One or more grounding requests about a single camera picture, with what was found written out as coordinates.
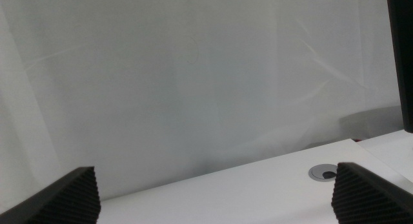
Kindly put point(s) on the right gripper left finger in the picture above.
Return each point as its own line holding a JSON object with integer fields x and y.
{"x": 64, "y": 201}

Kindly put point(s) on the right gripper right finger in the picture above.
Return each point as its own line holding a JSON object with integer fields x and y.
{"x": 368, "y": 198}

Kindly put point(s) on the black upright panel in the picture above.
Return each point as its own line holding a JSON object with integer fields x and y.
{"x": 403, "y": 56}

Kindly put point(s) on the white curtain backdrop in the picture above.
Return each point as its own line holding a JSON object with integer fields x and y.
{"x": 161, "y": 88}

